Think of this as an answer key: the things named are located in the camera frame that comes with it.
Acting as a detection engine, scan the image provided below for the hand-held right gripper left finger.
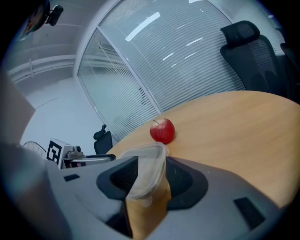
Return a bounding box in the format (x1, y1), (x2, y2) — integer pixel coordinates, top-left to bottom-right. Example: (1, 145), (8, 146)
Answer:
(44, 156), (139, 240)

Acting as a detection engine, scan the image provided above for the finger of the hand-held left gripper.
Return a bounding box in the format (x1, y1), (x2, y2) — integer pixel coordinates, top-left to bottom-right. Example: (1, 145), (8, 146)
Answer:
(71, 154), (117, 165)

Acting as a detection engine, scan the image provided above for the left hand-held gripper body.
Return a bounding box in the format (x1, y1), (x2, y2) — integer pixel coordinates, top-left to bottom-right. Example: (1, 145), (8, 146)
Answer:
(46, 138), (85, 170)

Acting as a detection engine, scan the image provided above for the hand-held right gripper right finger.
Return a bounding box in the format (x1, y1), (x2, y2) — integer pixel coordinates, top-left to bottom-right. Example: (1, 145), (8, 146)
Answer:
(140, 156), (283, 240)

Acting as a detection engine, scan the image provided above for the clear plastic container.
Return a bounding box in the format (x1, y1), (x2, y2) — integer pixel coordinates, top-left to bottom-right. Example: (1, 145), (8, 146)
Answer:
(119, 142), (169, 208)

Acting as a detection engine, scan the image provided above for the black mesh office chair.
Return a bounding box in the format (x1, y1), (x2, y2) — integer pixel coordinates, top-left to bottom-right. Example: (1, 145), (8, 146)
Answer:
(93, 124), (113, 155)
(219, 20), (292, 99)
(280, 42), (300, 106)

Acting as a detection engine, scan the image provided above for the red apple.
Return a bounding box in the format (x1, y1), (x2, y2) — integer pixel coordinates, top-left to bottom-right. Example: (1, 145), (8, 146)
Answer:
(149, 118), (176, 144)

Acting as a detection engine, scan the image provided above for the round wire fan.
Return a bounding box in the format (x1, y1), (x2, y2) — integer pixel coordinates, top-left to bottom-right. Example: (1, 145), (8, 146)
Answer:
(22, 140), (46, 160)

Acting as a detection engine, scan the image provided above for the black head-mounted camera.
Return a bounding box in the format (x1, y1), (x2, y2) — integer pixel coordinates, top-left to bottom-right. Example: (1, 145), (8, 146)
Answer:
(44, 4), (64, 27)

